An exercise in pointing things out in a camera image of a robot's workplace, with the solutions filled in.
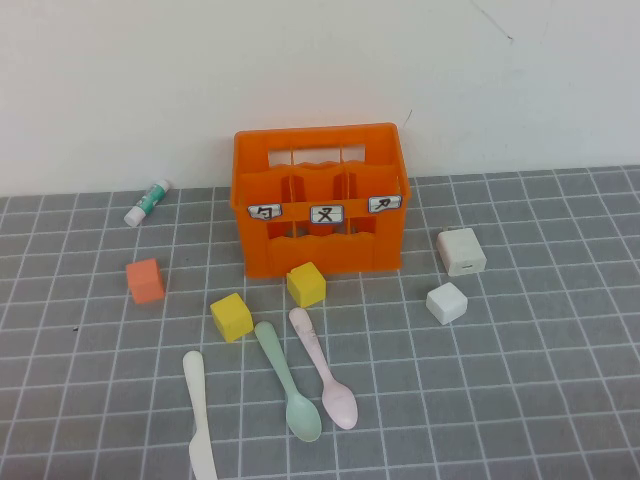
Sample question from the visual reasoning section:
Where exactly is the pink plastic spoon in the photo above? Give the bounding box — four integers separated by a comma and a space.
288, 307, 359, 431

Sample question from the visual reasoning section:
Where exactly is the mint green plastic spoon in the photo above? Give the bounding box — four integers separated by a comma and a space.
254, 321, 323, 443

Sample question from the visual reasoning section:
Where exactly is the cream plastic knife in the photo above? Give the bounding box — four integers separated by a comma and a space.
182, 350, 220, 480

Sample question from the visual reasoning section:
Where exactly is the orange plastic cutlery holder crate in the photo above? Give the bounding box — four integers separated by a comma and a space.
228, 122, 412, 279

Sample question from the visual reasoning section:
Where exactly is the paper label with fork character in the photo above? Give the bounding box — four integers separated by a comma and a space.
309, 203, 345, 225

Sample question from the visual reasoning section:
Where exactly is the yellow cube block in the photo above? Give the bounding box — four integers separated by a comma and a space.
209, 293, 254, 344
286, 261, 328, 309

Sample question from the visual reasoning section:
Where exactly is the paper label with spoon character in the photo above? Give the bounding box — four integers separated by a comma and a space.
247, 203, 284, 221

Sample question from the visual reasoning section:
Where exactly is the paper label with knife character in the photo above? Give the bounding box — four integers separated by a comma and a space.
368, 194, 404, 214

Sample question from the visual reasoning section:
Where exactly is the white cube block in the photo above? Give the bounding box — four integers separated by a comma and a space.
425, 281, 469, 325

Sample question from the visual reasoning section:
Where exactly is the white green glue stick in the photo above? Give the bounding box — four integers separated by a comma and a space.
123, 179, 174, 228

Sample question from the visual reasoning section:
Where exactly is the orange cube block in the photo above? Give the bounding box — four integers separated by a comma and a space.
125, 258, 166, 305

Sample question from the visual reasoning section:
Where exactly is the grey grid tablecloth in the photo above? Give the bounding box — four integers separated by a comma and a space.
0, 167, 640, 480

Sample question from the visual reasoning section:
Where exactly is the white USB wall charger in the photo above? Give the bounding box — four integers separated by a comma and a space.
435, 225, 488, 278

